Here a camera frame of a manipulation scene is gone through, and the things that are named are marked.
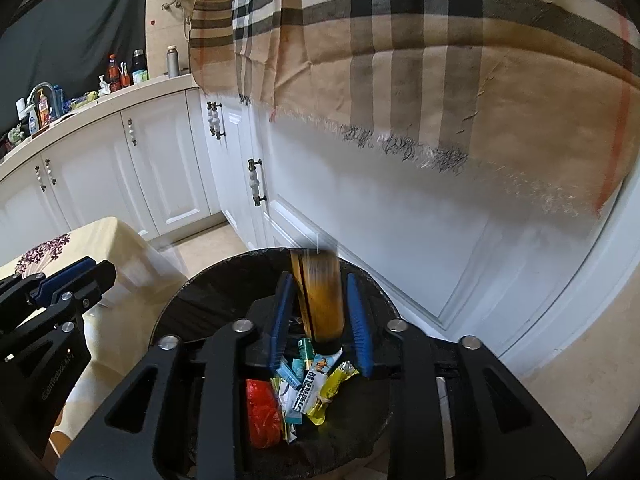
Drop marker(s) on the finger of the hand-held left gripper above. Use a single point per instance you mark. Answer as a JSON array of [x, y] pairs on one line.
[[97, 280], [65, 276]]

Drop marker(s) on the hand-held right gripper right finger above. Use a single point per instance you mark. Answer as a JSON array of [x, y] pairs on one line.
[[360, 330]]

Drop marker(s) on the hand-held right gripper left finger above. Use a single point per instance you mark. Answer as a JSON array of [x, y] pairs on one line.
[[280, 320]]

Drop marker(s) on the orange tube black cap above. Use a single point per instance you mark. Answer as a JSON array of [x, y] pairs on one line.
[[322, 300]]

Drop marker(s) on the light blue packet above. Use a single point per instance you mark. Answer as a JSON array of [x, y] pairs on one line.
[[289, 372]]

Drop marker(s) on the yellow wrapper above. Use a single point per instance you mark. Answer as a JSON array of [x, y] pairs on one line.
[[332, 390]]

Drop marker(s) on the white packet blue print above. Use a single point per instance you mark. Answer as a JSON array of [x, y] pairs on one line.
[[312, 387]]

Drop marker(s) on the black bin with bag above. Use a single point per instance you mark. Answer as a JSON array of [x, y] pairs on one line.
[[215, 280]]

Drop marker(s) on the red plastic bag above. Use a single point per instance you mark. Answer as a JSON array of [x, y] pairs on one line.
[[262, 415]]

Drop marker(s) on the floral tablecloth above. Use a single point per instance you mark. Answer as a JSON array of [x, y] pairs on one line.
[[115, 245]]

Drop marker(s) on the white base cabinets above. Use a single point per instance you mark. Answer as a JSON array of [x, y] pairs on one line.
[[165, 170]]

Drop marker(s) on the white plastic bottle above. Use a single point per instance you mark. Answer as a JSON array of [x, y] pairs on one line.
[[27, 119]]

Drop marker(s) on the orange dish soap bottle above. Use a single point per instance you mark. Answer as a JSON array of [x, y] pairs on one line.
[[43, 110]]

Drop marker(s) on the blue bottle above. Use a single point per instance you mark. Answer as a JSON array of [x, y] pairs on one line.
[[58, 101]]

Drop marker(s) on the yellow green pack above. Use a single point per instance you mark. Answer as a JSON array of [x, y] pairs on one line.
[[82, 100]]

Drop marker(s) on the beige countertop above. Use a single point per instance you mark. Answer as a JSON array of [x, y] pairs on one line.
[[125, 100]]

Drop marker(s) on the chrome faucet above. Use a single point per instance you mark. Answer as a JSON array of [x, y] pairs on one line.
[[40, 87]]

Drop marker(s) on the small sauce bottle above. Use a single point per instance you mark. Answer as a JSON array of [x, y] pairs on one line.
[[126, 77]]

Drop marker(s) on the red cap sauce bottle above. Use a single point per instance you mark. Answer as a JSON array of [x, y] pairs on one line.
[[114, 74]]

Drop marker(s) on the dark bottle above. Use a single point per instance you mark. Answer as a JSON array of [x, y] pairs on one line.
[[139, 67]]

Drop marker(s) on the grey thermos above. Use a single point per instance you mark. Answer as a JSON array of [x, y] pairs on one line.
[[173, 62]]

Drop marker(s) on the plaid cloth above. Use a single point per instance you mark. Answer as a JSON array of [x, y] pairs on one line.
[[425, 50]]

